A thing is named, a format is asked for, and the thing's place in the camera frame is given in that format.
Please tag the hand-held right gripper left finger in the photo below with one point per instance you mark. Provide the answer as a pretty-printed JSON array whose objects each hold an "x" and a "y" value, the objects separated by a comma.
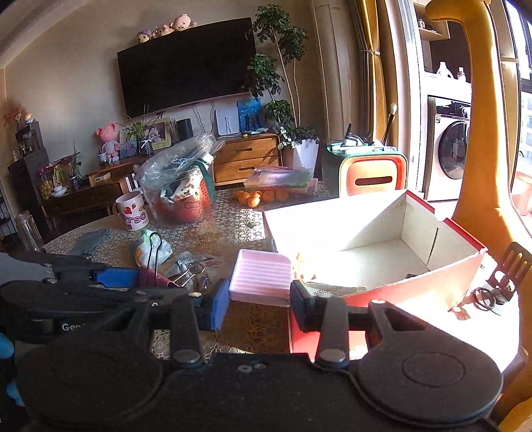
[{"x": 220, "y": 305}]

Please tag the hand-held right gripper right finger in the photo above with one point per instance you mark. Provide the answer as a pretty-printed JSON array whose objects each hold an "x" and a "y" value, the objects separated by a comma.
[{"x": 301, "y": 307}]

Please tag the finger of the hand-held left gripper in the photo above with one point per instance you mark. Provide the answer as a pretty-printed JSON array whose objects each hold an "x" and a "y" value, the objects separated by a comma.
[
  {"x": 116, "y": 277},
  {"x": 83, "y": 297}
]

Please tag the pink binder clip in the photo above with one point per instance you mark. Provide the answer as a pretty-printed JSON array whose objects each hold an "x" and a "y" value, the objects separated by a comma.
[{"x": 151, "y": 276}]

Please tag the silver foil packet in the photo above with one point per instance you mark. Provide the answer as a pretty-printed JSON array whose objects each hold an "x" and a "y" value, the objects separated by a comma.
[{"x": 332, "y": 289}]

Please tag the yellow cheese-shaped toy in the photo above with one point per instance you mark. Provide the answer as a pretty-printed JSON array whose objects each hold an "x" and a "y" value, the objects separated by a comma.
[{"x": 300, "y": 270}]

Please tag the pink ridged tray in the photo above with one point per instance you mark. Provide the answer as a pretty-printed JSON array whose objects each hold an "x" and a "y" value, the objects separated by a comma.
[{"x": 259, "y": 274}]

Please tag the red cardboard box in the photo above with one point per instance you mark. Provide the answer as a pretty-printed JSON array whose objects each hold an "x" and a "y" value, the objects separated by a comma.
[{"x": 436, "y": 290}]

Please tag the patterned tablecloth desktop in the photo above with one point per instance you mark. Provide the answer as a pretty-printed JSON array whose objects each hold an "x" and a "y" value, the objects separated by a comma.
[{"x": 249, "y": 324}]

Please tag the person's left hand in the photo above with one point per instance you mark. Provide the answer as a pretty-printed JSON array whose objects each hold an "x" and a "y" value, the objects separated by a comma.
[{"x": 5, "y": 347}]

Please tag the silver binder clip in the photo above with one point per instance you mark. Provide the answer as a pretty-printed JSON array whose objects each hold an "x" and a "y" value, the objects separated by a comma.
[{"x": 193, "y": 272}]

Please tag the grey cloth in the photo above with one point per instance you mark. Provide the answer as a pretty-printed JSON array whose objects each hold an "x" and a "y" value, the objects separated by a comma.
[{"x": 89, "y": 243}]

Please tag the printed paper packet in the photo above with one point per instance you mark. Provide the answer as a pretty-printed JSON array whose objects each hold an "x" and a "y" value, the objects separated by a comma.
[{"x": 210, "y": 261}]

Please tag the green and white plastic bag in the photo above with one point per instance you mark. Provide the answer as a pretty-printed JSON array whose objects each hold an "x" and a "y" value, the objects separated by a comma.
[{"x": 164, "y": 249}]

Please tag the white mug with red print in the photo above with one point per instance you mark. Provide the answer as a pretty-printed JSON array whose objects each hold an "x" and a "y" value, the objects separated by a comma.
[{"x": 133, "y": 212}]

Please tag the tall glass jar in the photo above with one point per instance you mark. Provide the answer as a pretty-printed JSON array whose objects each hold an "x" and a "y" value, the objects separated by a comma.
[{"x": 29, "y": 230}]

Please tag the dark wooden sideboard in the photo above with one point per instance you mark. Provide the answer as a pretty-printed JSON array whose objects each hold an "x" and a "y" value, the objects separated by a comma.
[{"x": 83, "y": 197}]

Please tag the white slatted chair back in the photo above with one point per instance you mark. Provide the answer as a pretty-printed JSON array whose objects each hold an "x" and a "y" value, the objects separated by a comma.
[{"x": 129, "y": 182}]

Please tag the clear plastic bag of items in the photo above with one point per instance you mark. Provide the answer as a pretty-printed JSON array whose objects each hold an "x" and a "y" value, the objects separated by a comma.
[{"x": 183, "y": 203}]

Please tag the jar of yellow fruit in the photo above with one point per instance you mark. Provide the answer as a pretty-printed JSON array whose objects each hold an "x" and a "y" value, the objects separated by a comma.
[{"x": 45, "y": 187}]

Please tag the clear plastic storage box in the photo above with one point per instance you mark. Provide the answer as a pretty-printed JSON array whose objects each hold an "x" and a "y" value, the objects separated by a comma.
[{"x": 280, "y": 179}]

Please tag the pink plush doll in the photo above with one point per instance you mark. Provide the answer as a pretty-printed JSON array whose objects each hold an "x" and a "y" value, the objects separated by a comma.
[{"x": 109, "y": 141}]

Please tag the dark shelf cabinet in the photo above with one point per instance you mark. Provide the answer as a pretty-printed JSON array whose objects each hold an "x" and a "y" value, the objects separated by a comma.
[{"x": 27, "y": 170}]

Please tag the potted spider plant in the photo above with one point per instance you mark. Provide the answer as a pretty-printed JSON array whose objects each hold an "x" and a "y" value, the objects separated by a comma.
[{"x": 143, "y": 133}]

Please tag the wooden drawer cabinet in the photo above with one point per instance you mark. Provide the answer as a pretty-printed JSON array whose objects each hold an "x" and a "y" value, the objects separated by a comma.
[{"x": 245, "y": 160}]

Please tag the orange and green chair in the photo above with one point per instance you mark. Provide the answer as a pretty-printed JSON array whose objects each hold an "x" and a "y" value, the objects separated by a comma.
[{"x": 372, "y": 176}]

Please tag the black speaker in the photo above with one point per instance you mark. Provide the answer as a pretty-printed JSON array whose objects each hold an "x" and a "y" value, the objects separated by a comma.
[{"x": 185, "y": 128}]

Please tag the white panel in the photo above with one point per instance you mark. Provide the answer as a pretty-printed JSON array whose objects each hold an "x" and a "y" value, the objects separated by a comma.
[{"x": 227, "y": 120}]

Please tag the blue picture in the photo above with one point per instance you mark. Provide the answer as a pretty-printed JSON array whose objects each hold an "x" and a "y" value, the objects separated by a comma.
[{"x": 249, "y": 114}]

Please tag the tall potted tree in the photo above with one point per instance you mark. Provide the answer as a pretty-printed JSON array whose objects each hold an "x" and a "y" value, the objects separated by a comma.
[{"x": 282, "y": 104}]

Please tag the black slotted plastic object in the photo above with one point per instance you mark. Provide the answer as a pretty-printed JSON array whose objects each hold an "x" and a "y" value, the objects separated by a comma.
[{"x": 509, "y": 263}]

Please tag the white washing machine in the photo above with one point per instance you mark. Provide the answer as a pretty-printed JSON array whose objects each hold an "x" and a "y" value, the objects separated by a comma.
[{"x": 449, "y": 153}]

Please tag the beige standing air conditioner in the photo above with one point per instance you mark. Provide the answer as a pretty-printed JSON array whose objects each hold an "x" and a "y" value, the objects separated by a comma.
[{"x": 336, "y": 74}]

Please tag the grey-haired plush toy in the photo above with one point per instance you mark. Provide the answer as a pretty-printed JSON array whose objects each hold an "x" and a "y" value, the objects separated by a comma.
[{"x": 144, "y": 36}]

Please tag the small pink plush toy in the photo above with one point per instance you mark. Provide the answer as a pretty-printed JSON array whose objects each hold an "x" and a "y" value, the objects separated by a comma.
[{"x": 163, "y": 30}]

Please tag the yellow curtain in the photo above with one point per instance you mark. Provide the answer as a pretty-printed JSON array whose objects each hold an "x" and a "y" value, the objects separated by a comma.
[{"x": 372, "y": 62}]

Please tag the yellow giraffe figure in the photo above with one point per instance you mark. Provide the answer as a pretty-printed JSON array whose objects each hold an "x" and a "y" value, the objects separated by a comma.
[{"x": 486, "y": 124}]

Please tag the pink plush bear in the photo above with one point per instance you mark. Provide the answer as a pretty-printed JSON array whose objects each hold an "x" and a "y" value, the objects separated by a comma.
[{"x": 183, "y": 21}]

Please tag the large white detergent bottle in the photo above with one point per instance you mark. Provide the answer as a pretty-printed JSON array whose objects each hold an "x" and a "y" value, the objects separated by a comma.
[{"x": 444, "y": 70}]

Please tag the small white detergent bottle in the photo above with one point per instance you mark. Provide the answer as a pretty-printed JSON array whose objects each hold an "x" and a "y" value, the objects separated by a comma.
[{"x": 461, "y": 73}]

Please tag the photo frame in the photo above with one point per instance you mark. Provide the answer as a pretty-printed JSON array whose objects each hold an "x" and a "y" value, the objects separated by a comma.
[{"x": 158, "y": 133}]

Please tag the black wall television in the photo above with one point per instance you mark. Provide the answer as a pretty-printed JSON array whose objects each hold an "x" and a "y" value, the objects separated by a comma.
[{"x": 183, "y": 70}]

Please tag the built-in wall shelf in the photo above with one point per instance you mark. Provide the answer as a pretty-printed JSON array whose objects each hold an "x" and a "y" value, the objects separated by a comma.
[{"x": 432, "y": 20}]

